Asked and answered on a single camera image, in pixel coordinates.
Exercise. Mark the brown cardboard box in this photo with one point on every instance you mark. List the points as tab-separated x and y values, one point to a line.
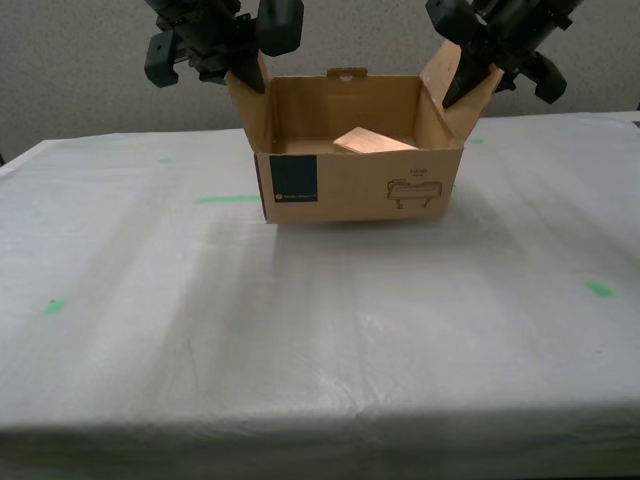
360	190

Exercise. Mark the light wooden block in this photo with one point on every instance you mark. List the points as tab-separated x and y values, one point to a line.
375	142

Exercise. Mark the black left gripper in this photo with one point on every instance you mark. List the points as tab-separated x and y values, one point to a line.
210	30

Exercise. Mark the white plastic table cover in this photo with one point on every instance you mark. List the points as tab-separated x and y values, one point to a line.
350	325

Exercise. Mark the green tape strip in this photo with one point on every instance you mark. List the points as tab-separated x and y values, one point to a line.
225	199

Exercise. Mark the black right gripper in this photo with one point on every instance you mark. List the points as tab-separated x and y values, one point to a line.
525	25

